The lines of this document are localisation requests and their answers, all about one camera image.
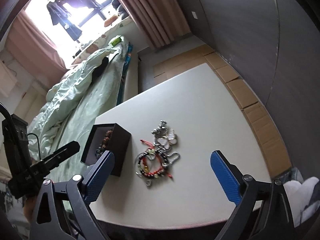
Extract dark wooden bead bracelet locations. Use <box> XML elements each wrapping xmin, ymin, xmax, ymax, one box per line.
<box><xmin>94</xmin><ymin>128</ymin><xmax>115</xmax><ymax>159</ymax></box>

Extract black jewelry box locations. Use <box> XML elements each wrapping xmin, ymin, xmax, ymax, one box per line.
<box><xmin>81</xmin><ymin>123</ymin><xmax>131</xmax><ymax>177</ymax></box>

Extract red string bead bracelets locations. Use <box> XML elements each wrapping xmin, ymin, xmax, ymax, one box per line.
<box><xmin>134</xmin><ymin>139</ymin><xmax>175</xmax><ymax>181</ymax></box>

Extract person's left hand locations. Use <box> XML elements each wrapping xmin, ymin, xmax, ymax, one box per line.
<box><xmin>23</xmin><ymin>197</ymin><xmax>37</xmax><ymax>223</ymax></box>

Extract flattened cardboard floor sheets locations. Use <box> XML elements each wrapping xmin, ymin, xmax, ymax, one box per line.
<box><xmin>153</xmin><ymin>44</ymin><xmax>292</xmax><ymax>178</ymax></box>

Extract white fluffy slipper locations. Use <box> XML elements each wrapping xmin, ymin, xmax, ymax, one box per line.
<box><xmin>284</xmin><ymin>177</ymin><xmax>319</xmax><ymax>228</ymax></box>

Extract white low table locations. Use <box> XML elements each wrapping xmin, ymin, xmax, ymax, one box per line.
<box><xmin>91</xmin><ymin>64</ymin><xmax>270</xmax><ymax>229</ymax></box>

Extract cream padded headboard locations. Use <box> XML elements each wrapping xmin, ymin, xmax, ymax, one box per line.
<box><xmin>14</xmin><ymin>81</ymin><xmax>47</xmax><ymax>124</ymax></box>

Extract beige hanging towel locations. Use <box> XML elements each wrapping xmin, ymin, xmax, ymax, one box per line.
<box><xmin>0</xmin><ymin>61</ymin><xmax>21</xmax><ymax>98</ymax></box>

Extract light green duvet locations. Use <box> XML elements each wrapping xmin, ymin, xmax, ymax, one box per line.
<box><xmin>28</xmin><ymin>48</ymin><xmax>119</xmax><ymax>160</ymax></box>

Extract green bed sheet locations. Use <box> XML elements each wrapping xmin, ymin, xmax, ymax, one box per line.
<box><xmin>40</xmin><ymin>36</ymin><xmax>132</xmax><ymax>182</ymax></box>

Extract pink curtain left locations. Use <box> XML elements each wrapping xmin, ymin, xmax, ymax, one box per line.
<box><xmin>5</xmin><ymin>10</ymin><xmax>67</xmax><ymax>89</ymax></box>

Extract pink curtain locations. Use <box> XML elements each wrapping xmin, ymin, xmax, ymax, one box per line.
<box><xmin>119</xmin><ymin>0</ymin><xmax>191</xmax><ymax>49</ymax></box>
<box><xmin>5</xmin><ymin>10</ymin><xmax>67</xmax><ymax>89</ymax></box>

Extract black garment on bed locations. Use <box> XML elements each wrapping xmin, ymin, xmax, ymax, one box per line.
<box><xmin>92</xmin><ymin>57</ymin><xmax>109</xmax><ymax>79</ymax></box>

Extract patterned window seat cushion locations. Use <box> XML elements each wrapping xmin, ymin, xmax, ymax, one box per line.
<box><xmin>72</xmin><ymin>16</ymin><xmax>133</xmax><ymax>64</ymax></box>

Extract green box on bed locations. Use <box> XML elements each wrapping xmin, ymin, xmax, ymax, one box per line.
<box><xmin>109</xmin><ymin>36</ymin><xmax>122</xmax><ymax>47</ymax></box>

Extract dark grey wardrobe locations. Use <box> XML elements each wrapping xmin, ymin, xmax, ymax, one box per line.
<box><xmin>166</xmin><ymin>0</ymin><xmax>320</xmax><ymax>181</ymax></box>

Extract orange plush toy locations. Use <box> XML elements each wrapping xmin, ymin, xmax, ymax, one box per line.
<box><xmin>104</xmin><ymin>15</ymin><xmax>119</xmax><ymax>28</ymax></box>

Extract dark hanging clothes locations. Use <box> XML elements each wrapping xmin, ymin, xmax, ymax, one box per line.
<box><xmin>46</xmin><ymin>0</ymin><xmax>106</xmax><ymax>42</ymax></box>

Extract dark pillows on sill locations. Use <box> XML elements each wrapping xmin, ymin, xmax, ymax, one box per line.
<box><xmin>111</xmin><ymin>0</ymin><xmax>129</xmax><ymax>19</ymax></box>

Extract pink curtain right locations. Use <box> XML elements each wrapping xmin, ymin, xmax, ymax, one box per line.
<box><xmin>119</xmin><ymin>0</ymin><xmax>191</xmax><ymax>49</ymax></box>

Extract white wall switch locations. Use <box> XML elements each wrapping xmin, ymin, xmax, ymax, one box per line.
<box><xmin>191</xmin><ymin>11</ymin><xmax>198</xmax><ymax>20</ymax></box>

